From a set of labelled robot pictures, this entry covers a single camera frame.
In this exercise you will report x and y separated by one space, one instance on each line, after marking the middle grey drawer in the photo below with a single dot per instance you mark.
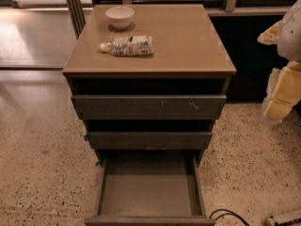
149 140

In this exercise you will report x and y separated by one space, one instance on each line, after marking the top grey drawer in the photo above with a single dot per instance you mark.
136 107

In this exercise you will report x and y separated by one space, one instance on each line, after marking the white ceramic bowl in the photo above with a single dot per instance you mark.
120 18

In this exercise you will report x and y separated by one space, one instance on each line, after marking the brown drawer cabinet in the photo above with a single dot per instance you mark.
188 59

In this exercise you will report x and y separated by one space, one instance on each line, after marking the clear plastic water bottle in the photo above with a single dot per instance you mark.
128 46

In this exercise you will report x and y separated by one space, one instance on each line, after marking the open bottom drawer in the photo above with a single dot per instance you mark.
149 188

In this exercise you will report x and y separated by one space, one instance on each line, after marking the white power strip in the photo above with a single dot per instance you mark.
291 218

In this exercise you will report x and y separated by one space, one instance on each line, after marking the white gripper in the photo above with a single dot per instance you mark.
291 37

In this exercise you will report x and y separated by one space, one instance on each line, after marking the grey drawer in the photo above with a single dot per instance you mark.
149 140
136 107

